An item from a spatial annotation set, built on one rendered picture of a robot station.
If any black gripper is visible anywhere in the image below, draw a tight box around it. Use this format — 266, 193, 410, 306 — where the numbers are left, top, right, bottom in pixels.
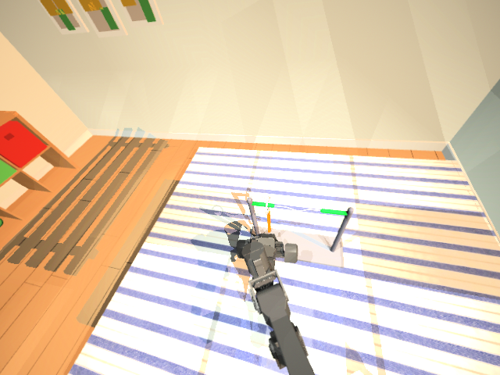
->
237, 234, 298, 269

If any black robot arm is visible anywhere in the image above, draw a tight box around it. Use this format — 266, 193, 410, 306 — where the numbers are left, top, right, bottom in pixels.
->
242, 234, 315, 375

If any orange handle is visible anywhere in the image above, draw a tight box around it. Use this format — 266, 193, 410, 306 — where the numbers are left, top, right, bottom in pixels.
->
265, 196, 271, 232

